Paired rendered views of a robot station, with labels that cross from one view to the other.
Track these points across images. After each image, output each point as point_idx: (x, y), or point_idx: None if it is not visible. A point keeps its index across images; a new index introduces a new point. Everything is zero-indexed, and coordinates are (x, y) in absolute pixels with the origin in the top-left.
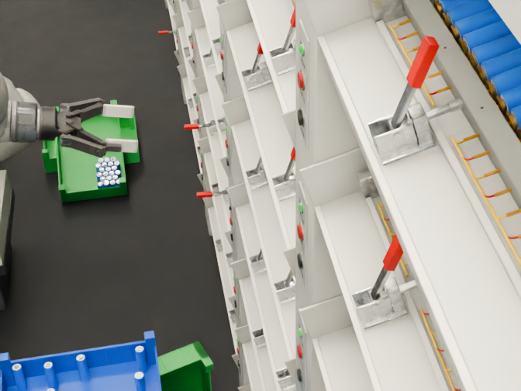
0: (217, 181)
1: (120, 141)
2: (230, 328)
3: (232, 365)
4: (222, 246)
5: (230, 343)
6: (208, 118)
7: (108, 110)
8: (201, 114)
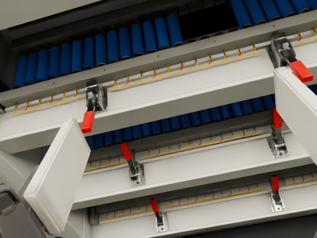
0: (115, 182)
1: (316, 96)
2: (248, 237)
3: (302, 233)
4: (165, 223)
5: (270, 236)
6: (60, 119)
7: (55, 194)
8: (14, 166)
